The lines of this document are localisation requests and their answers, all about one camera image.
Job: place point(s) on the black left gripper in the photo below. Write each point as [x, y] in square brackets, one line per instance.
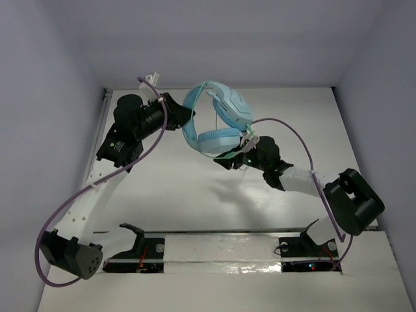
[171, 111]

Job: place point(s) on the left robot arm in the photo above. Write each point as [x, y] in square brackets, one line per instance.
[66, 238]

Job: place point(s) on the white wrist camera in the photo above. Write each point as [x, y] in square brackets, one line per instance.
[148, 86]
[248, 142]

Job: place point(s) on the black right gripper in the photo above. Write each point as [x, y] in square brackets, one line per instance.
[228, 164]

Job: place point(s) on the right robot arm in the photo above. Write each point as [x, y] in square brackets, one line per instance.
[350, 202]

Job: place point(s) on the light blue headphones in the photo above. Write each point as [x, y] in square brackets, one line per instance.
[233, 119]

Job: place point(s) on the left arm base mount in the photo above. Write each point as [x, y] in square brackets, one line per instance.
[129, 249]

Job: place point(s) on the white front panel board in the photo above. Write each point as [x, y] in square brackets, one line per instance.
[369, 281]

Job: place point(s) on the aluminium rail strip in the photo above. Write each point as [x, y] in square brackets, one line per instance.
[227, 231]

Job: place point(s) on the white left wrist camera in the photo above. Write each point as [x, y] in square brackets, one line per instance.
[148, 86]

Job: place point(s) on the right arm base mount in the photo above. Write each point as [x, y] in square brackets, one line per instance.
[314, 249]

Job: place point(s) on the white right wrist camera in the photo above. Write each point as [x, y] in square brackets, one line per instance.
[248, 142]

